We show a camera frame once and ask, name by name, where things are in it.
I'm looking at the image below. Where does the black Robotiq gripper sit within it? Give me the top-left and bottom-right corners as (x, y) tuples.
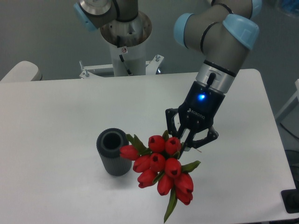
(165, 81), (225, 152)

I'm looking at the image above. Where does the red tulip bouquet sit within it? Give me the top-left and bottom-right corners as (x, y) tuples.
(120, 131), (200, 221)

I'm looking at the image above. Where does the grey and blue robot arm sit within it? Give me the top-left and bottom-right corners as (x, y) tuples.
(74, 0), (262, 150)

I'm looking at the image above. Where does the dark grey ribbed vase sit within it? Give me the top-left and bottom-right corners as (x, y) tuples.
(96, 128), (132, 176)

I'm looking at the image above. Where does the black device at table edge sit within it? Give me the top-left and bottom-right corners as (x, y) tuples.
(281, 189), (299, 214)

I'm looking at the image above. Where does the beige chair back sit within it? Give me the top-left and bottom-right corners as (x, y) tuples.
(0, 61), (43, 83)

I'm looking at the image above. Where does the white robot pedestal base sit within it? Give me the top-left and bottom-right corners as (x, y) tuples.
(79, 11), (164, 78)

